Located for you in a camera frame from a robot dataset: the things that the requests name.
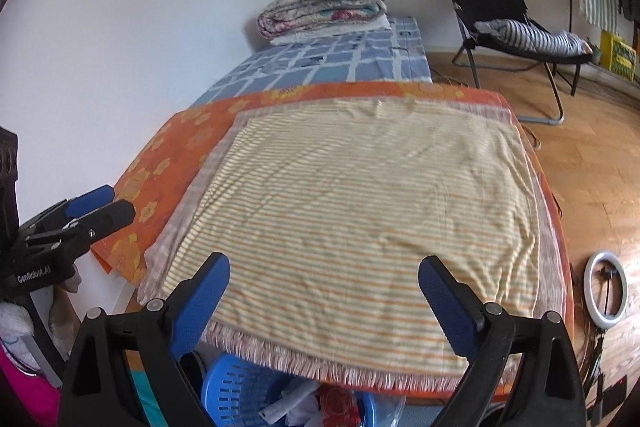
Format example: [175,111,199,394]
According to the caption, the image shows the blue plastic basket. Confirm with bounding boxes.
[200,353,378,427]

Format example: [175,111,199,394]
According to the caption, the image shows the orange floral blanket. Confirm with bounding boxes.
[92,82,576,403]

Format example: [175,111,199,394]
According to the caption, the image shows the white ring light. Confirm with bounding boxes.
[584,249,628,333]

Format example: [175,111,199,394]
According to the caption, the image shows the red snack packet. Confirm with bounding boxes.
[320,387,362,427]

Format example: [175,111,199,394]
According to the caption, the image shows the white pillow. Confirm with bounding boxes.
[270,14,391,45]

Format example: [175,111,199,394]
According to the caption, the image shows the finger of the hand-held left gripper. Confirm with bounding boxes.
[22,186,116,238]
[25,200,136,253]

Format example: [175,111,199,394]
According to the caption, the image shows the pink clothing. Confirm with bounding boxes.
[0,347,63,427]

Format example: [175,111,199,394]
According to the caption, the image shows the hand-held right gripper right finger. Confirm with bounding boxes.
[418,255,588,427]

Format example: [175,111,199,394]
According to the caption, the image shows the yellow striped blanket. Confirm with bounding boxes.
[137,99,558,395]

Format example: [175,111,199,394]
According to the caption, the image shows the yellow crate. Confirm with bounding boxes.
[599,29,638,82]

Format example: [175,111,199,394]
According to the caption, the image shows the teal mat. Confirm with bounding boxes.
[127,364,168,413]

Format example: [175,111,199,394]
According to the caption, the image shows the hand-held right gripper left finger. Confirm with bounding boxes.
[57,252,232,427]

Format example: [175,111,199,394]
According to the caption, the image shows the white toothpaste tube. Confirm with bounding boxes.
[260,388,321,425]

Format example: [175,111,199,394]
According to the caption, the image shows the blue checked bed sheet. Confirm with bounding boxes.
[187,14,433,110]

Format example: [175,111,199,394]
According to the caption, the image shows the striped cushion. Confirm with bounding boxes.
[474,19,593,64]

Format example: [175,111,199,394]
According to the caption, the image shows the folded floral quilt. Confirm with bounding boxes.
[257,0,388,40]

